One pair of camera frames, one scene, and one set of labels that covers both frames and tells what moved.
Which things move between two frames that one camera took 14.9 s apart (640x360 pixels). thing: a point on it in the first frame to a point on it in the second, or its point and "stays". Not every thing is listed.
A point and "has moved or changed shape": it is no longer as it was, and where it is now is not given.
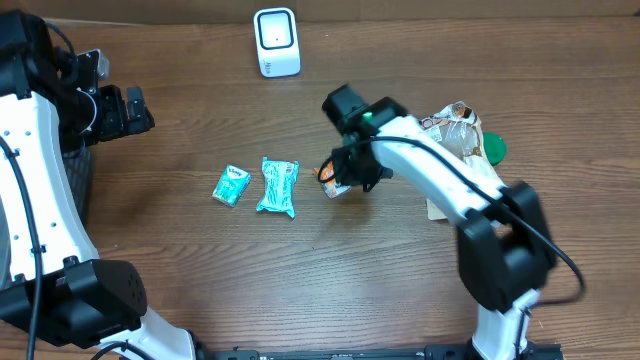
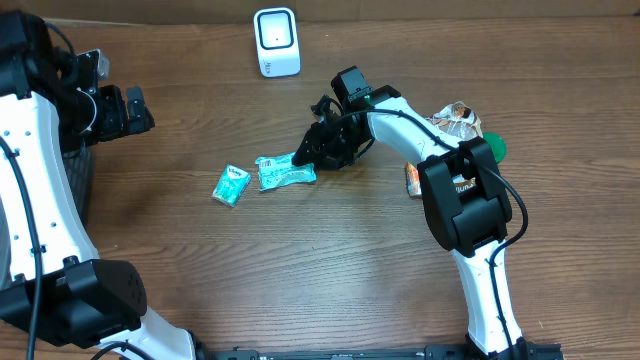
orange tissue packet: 326,177 has moved or changed shape
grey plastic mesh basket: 80,172 stays
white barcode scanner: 277,43 stays
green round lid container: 494,147 stays
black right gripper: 347,176 to 318,139
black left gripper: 120,121 stays
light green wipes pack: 280,178 has moved or changed shape
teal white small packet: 231,185 stays
